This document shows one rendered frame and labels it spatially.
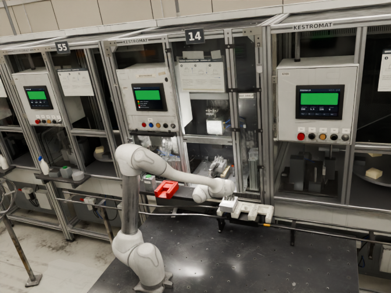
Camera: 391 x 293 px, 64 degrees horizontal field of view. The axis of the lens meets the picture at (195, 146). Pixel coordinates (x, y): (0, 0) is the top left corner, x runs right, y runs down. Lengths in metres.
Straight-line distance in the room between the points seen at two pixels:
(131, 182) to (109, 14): 5.18
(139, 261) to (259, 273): 0.72
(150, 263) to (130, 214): 0.31
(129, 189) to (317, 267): 1.21
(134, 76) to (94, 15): 4.77
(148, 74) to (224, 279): 1.39
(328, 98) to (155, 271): 1.37
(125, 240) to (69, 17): 5.94
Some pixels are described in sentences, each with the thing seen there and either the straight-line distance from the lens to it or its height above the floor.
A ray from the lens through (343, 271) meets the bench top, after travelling 2.14.
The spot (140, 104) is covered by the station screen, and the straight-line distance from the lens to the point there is 2.28.
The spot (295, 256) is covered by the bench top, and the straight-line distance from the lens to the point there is 2.18.
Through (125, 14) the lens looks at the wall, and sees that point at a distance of 6.53.
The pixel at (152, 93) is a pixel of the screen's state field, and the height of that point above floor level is 1.66.
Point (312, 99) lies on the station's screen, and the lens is 1.89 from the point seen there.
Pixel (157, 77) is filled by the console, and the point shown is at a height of 1.77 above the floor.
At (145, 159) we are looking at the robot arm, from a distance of 1.68.
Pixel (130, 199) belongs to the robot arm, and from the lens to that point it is 1.91.
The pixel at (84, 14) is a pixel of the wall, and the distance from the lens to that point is 7.12.
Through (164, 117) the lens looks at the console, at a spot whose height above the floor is 1.48.
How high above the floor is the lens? 2.20
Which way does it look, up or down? 25 degrees down
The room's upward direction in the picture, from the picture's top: 8 degrees counter-clockwise
